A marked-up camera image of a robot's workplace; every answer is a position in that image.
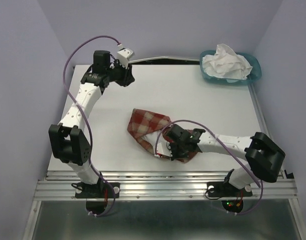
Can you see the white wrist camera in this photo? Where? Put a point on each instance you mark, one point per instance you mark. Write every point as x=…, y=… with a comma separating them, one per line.
x=163, y=149
x=124, y=55

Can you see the red checked skirt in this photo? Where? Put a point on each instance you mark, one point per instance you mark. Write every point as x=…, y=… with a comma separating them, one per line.
x=144, y=126

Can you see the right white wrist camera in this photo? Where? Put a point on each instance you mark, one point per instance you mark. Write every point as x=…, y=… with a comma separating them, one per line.
x=163, y=149

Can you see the white crumpled cloth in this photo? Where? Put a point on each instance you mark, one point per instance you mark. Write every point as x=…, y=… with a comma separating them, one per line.
x=226, y=64

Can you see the aluminium frame rail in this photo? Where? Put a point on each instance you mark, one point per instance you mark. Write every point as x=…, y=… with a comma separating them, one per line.
x=134, y=186

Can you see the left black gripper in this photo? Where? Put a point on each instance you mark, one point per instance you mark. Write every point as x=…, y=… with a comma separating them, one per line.
x=127, y=77

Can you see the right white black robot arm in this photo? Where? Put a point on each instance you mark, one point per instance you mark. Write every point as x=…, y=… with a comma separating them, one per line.
x=259, y=157

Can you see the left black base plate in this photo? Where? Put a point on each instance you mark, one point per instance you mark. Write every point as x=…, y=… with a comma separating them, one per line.
x=96, y=191

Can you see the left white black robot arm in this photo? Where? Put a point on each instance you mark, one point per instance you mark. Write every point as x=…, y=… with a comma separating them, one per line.
x=68, y=141

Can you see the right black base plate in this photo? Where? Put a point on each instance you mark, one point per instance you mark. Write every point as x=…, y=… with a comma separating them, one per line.
x=227, y=191

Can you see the teal plastic basket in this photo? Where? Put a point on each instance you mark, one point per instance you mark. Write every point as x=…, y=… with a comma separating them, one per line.
x=255, y=74

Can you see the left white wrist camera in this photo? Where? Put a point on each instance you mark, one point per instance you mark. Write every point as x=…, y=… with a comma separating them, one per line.
x=124, y=55

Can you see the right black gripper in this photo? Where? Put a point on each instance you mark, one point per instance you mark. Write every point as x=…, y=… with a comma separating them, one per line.
x=174, y=155

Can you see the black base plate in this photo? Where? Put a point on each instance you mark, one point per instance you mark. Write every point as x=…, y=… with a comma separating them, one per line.
x=96, y=191
x=227, y=191

